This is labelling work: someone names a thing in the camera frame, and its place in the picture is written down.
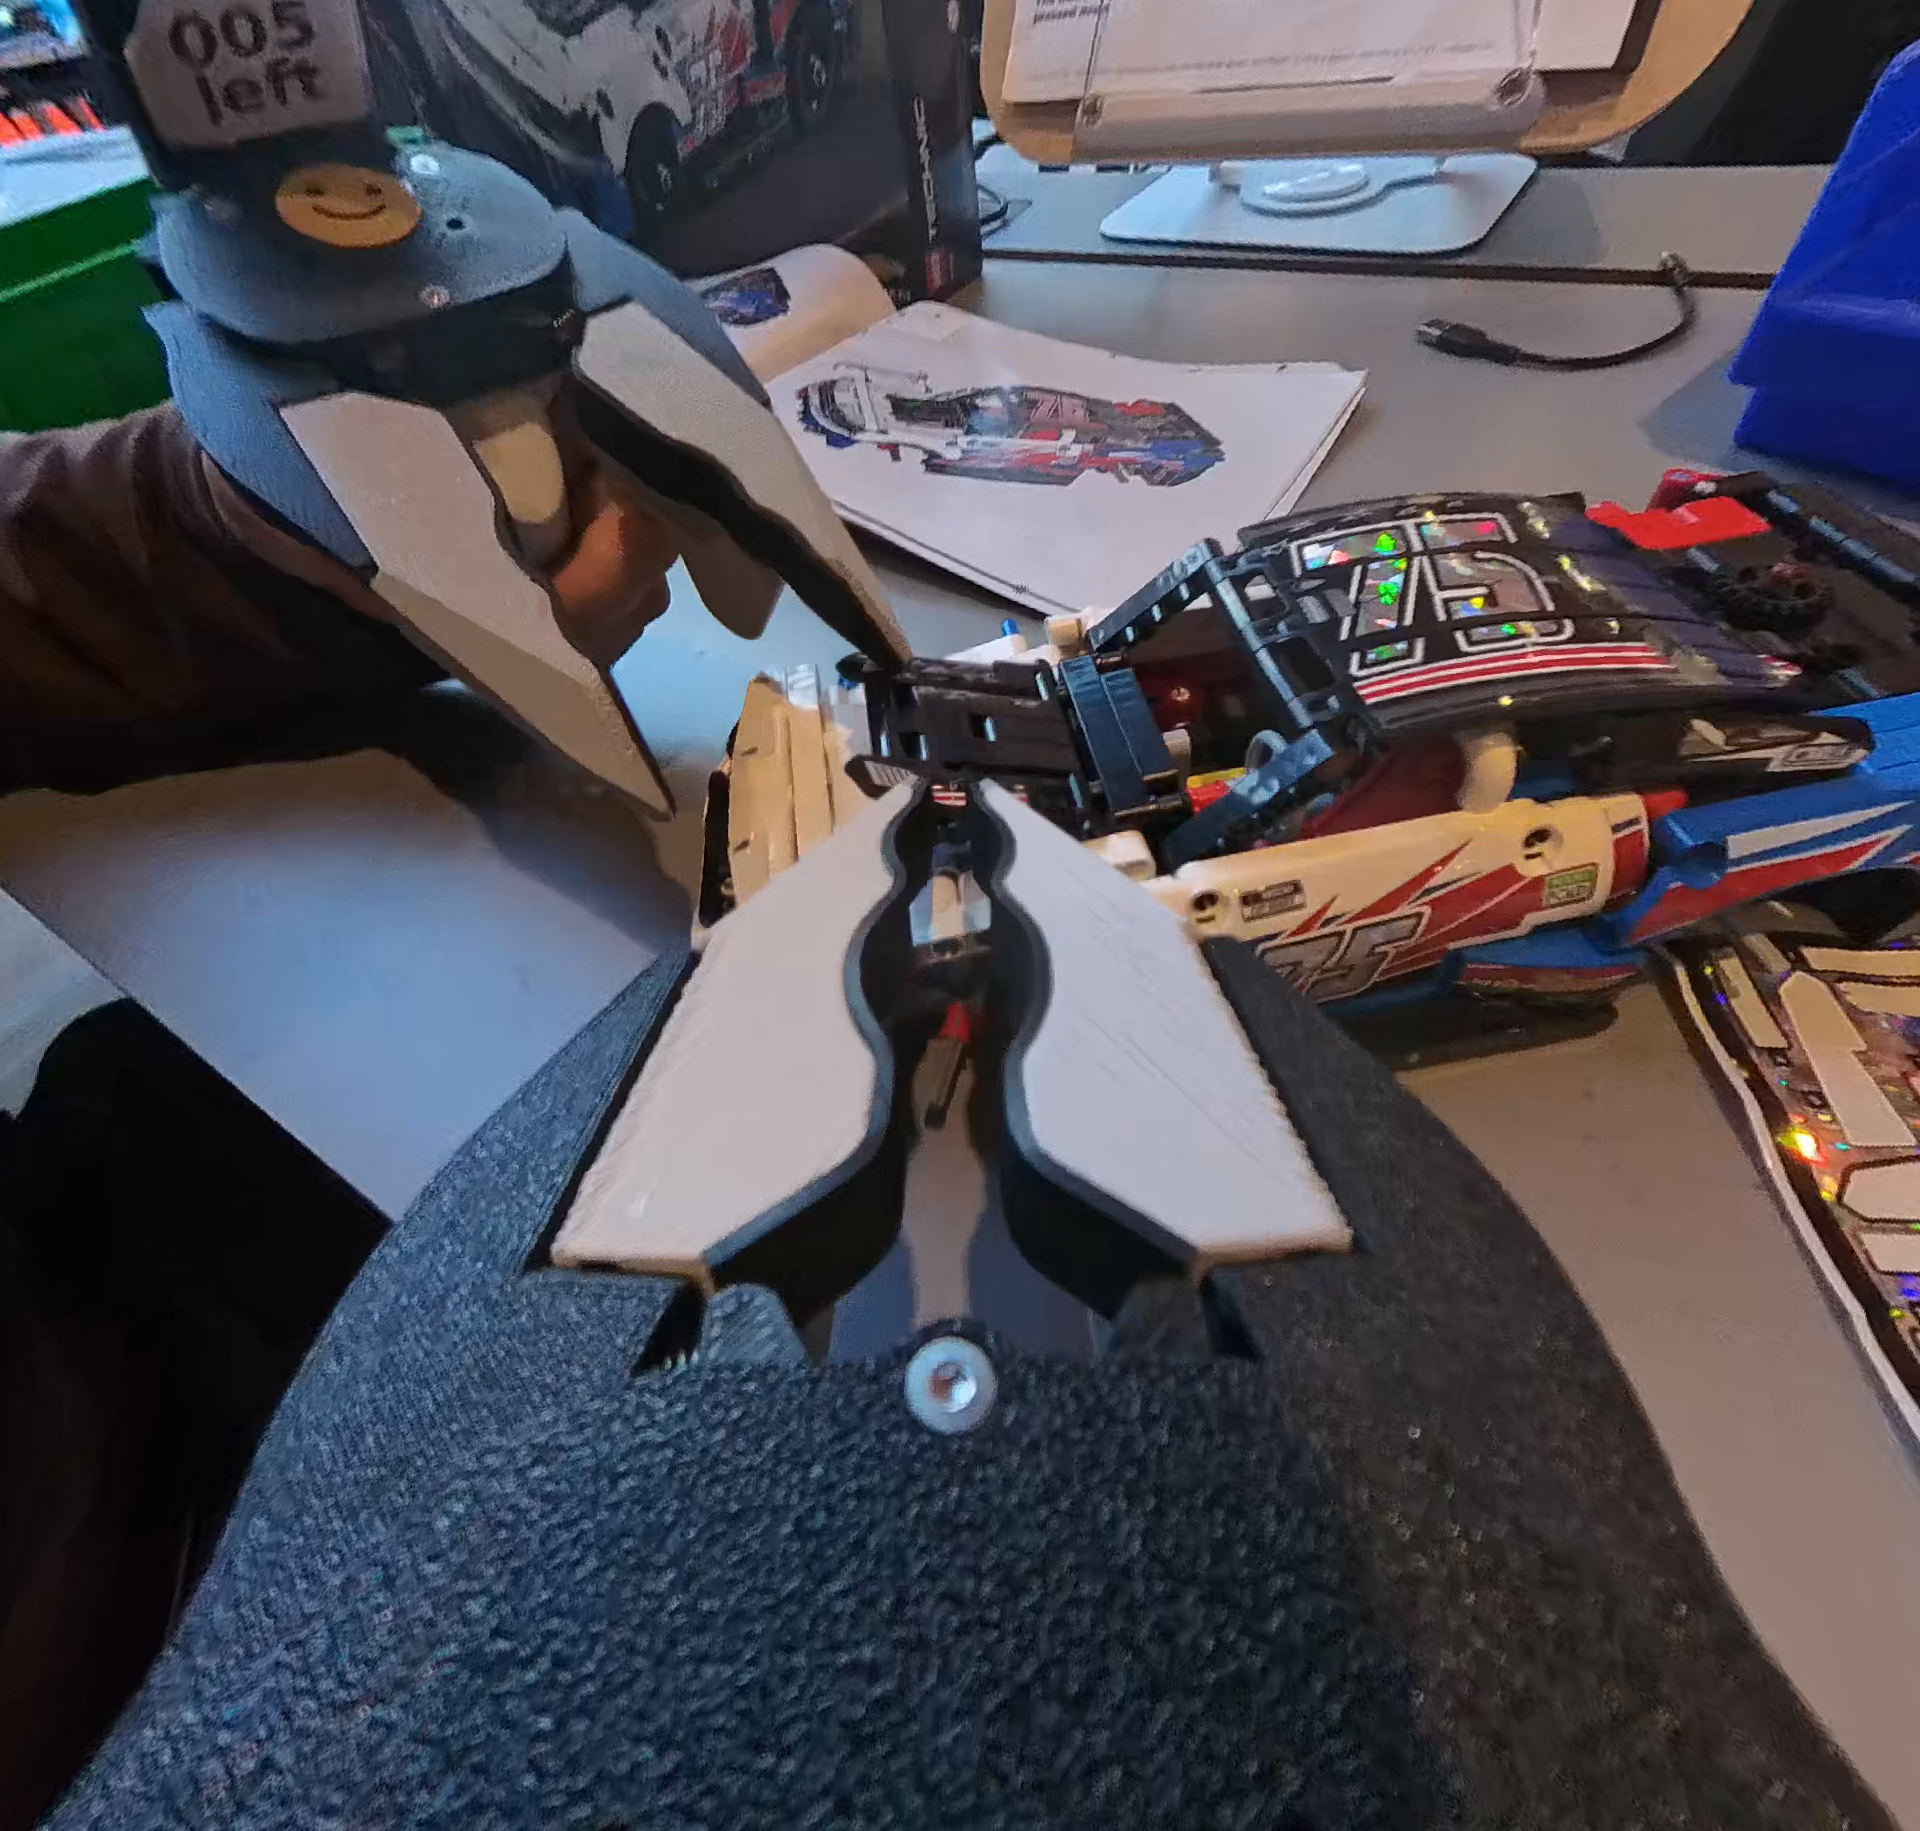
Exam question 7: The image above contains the grey desk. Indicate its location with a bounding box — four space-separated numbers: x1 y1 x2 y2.
0 158 1920 1831

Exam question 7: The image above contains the green storage bin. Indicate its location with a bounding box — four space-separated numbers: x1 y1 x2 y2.
0 174 173 429

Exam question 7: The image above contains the person's left hand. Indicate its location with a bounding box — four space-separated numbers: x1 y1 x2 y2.
535 433 679 665

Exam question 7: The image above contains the toy car set box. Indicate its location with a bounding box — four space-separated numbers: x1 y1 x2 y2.
359 0 983 303

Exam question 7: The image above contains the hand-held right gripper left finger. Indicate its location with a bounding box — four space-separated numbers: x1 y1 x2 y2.
545 781 923 1285

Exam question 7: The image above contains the white toy brick panel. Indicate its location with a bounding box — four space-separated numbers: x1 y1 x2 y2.
696 667 889 947

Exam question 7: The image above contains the printed instruction sheet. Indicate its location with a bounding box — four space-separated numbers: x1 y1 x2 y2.
1002 0 1673 108

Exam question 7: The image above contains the person's left forearm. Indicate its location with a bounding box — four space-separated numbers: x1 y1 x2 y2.
0 405 452 797

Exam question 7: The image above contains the holographic sticker sheet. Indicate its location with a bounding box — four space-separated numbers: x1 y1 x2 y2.
1663 931 1920 1389

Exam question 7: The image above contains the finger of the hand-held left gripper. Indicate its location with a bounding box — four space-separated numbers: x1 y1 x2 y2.
574 301 913 669
275 387 677 819

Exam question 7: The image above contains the blue storage bin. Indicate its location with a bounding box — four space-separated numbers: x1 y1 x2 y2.
1728 38 1920 497

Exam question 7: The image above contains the thick instruction booklet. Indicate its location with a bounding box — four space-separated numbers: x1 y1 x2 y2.
696 243 1370 617

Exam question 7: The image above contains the toy brick race car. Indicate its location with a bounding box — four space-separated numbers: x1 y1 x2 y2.
691 465 1920 1127

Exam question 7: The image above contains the black cable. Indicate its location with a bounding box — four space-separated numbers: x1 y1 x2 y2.
1416 253 1698 369

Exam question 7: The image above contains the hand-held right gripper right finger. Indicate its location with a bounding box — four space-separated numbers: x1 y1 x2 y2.
971 781 1355 1281

